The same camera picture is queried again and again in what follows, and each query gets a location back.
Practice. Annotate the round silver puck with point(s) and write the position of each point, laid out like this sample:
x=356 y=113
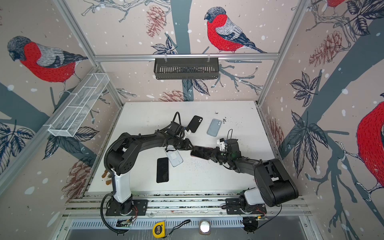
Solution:
x=204 y=227

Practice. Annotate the pink purple phone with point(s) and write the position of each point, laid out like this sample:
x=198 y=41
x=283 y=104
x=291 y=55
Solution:
x=201 y=152

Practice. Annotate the black phone case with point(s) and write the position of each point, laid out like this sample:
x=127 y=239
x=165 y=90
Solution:
x=194 y=124

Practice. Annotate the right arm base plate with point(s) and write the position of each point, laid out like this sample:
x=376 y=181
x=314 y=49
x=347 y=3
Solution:
x=234 y=206

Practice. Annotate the light blue phone case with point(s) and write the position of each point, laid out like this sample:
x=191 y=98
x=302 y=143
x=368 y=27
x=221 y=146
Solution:
x=214 y=127

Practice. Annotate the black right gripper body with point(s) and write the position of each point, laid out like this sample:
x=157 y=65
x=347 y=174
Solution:
x=220 y=155

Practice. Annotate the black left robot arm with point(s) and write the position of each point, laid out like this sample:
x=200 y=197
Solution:
x=121 y=156

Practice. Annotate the salmon pink phone case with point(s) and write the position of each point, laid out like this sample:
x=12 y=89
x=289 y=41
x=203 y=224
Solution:
x=200 y=153

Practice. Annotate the black phone face up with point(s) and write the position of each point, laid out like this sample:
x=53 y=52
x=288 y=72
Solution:
x=162 y=170

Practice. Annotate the white phone face down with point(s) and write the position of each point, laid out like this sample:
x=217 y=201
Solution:
x=174 y=156

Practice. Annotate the white wire mesh basket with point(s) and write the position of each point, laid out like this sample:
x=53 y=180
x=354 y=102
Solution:
x=81 y=102

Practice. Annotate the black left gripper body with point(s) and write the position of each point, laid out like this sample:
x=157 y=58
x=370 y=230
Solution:
x=184 y=144

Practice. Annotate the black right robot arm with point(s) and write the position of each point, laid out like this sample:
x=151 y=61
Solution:
x=272 y=180

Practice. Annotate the yellow tape measure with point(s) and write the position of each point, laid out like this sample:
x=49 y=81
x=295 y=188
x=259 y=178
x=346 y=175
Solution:
x=159 y=230

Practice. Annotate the black wall basket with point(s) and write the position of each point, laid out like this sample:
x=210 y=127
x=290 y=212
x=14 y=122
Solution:
x=186 y=69

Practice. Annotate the small circuit board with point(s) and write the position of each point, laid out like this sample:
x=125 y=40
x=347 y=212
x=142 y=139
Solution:
x=124 y=223

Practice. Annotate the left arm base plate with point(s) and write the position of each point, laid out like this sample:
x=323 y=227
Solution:
x=128 y=208

